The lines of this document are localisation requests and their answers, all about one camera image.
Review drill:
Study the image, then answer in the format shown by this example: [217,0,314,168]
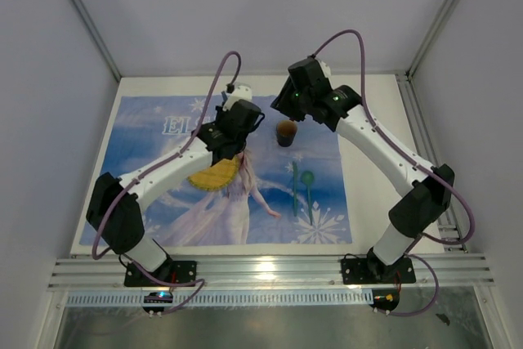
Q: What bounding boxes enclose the brown paper cup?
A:
[276,120,297,147]

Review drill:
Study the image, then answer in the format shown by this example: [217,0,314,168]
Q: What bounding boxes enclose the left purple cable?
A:
[92,51,242,317]

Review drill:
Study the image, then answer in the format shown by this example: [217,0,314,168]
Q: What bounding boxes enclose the white slotted cable duct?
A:
[65,288,373,308]

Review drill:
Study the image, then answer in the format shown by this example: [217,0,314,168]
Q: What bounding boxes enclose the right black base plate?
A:
[340,257,417,284]

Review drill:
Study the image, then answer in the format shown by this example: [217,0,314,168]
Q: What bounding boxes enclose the aluminium front rail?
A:
[47,253,494,290]

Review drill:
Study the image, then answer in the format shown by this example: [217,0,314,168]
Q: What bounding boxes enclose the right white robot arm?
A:
[271,56,454,282]

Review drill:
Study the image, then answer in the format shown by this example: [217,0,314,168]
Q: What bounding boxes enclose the teal plastic knife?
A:
[292,161,298,217]

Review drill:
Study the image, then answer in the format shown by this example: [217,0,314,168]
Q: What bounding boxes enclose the right aluminium side rail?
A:
[396,74,468,253]

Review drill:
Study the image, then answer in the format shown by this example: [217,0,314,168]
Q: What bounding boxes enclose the yellow woven round plate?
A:
[187,157,239,192]

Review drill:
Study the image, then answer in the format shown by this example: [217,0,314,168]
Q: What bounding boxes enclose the dark teal plastic fork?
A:
[221,91,228,106]

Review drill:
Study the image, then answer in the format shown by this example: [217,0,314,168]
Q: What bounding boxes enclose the teal plastic spoon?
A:
[300,170,315,226]

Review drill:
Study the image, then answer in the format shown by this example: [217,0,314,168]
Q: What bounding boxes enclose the blue pink Elsa cloth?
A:
[101,96,352,247]

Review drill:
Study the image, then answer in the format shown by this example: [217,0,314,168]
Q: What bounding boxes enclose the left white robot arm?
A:
[86,83,265,285]

